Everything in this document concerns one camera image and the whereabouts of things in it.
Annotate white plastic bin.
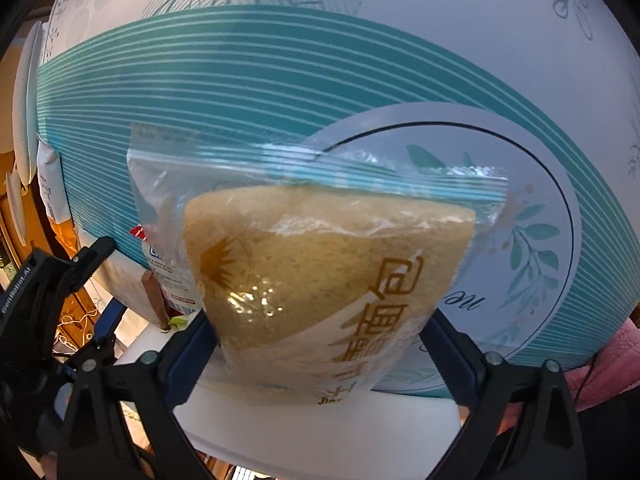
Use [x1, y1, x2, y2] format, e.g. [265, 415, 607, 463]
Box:
[90, 247, 476, 466]

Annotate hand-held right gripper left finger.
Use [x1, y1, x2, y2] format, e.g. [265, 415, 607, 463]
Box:
[55, 310, 222, 480]

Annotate teal striped printed tablecloth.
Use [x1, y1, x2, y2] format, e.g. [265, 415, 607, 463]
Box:
[37, 0, 640, 401]

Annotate white printed label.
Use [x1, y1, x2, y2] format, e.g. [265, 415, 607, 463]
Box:
[36, 139, 76, 225]

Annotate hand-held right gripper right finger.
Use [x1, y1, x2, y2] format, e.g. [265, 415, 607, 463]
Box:
[425, 311, 588, 480]

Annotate pink fleece cloth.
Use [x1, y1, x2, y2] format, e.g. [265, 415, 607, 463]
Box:
[575, 317, 640, 413]

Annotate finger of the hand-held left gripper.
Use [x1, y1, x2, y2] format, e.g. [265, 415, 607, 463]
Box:
[50, 235, 117, 322]
[60, 297, 129, 376]

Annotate brown snack packet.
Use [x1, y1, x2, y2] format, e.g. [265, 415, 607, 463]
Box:
[141, 269, 172, 331]

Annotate white plate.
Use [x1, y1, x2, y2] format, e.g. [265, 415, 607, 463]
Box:
[12, 20, 46, 186]

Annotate red blue label snack packet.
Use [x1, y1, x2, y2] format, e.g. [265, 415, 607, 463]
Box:
[129, 225, 201, 316]

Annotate bread slice clear packet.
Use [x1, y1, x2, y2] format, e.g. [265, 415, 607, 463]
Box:
[127, 121, 510, 406]

